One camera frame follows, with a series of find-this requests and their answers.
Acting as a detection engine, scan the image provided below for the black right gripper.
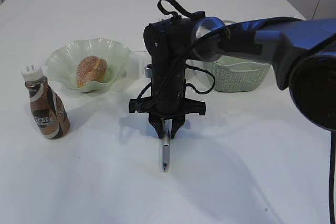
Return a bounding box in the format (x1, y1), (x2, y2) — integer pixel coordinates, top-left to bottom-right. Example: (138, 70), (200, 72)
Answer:
(129, 58), (206, 139)

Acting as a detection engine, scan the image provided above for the grey grip silver pen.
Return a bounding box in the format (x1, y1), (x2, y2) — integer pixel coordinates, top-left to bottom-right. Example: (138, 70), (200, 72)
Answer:
(162, 122), (171, 173)

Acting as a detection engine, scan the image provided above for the sugared bread bun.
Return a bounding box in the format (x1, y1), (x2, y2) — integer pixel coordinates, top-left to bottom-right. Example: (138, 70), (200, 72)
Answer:
(76, 56), (107, 88)

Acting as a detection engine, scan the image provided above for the brown coffee bottle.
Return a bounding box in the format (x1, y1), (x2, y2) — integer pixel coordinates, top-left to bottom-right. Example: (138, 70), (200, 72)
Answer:
(22, 64), (70, 140)

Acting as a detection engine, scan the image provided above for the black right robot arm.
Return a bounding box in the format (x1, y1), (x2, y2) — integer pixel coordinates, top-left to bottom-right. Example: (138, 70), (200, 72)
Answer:
(129, 13), (335, 137)

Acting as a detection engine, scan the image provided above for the green woven plastic basket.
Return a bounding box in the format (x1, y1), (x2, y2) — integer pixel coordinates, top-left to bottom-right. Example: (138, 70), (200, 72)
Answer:
(203, 19), (271, 93)

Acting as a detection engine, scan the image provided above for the green wavy glass plate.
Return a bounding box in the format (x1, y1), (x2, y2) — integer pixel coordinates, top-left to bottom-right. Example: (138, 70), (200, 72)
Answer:
(45, 38), (131, 93)

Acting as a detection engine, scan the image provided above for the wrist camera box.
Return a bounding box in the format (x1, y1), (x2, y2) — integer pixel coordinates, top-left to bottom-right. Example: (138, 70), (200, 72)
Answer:
(144, 64), (152, 78)

